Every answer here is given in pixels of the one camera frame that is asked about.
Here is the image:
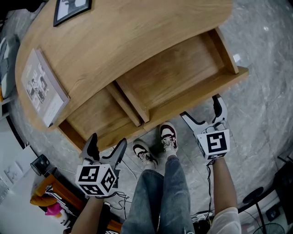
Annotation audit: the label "grey white beanbag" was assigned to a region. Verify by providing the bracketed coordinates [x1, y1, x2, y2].
[0, 34, 21, 101]

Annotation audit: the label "wooden coffee table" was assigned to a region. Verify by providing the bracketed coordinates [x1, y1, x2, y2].
[15, 0, 250, 153]

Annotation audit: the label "person's white shirt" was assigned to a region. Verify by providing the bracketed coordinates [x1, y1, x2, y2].
[207, 207, 243, 234]

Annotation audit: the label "person's shoe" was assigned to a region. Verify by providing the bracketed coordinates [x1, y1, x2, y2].
[132, 139, 159, 170]
[159, 122, 179, 159]

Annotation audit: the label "black floor fan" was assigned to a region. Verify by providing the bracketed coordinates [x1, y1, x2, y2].
[242, 186, 286, 234]

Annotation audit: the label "pink star cushion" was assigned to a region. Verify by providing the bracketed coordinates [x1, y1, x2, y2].
[44, 202, 63, 217]

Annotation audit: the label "person's right shoe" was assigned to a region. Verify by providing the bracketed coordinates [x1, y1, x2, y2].
[159, 122, 179, 159]

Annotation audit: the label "person's left forearm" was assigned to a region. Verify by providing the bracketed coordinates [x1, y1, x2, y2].
[71, 195, 106, 234]

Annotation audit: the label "grey photo book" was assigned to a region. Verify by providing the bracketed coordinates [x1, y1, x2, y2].
[20, 48, 71, 128]

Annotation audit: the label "white water dispenser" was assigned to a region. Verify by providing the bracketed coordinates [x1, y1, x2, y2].
[0, 118, 39, 206]

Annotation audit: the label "person's left shoe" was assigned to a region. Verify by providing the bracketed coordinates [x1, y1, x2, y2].
[132, 139, 159, 170]

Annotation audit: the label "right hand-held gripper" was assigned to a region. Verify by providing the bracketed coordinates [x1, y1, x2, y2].
[179, 94, 231, 160]

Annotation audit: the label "black picture frame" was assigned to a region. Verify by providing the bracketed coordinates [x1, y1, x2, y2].
[53, 0, 92, 27]

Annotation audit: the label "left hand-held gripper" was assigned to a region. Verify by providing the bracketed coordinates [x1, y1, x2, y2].
[75, 133, 128, 197]

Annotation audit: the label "orange square cushion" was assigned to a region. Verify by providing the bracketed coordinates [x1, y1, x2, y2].
[29, 193, 58, 207]

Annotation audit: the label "person's right forearm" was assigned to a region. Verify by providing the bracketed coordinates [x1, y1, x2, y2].
[212, 159, 239, 214]

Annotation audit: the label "orange wooden sofa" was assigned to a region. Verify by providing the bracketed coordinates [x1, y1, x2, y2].
[29, 175, 122, 234]

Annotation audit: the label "wooden drawer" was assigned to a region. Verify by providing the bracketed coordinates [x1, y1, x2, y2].
[114, 27, 250, 132]
[58, 82, 144, 153]

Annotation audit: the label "black white striped blanket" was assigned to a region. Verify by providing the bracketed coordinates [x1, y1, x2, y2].
[44, 185, 77, 227]

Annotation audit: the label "black wire wastebasket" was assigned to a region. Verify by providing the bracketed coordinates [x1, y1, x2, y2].
[30, 154, 51, 177]

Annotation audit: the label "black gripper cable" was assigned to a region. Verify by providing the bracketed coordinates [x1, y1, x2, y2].
[206, 160, 216, 221]
[95, 191, 133, 220]

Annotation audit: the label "person's blue jeans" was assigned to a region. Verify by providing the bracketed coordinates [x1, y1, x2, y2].
[121, 156, 195, 234]

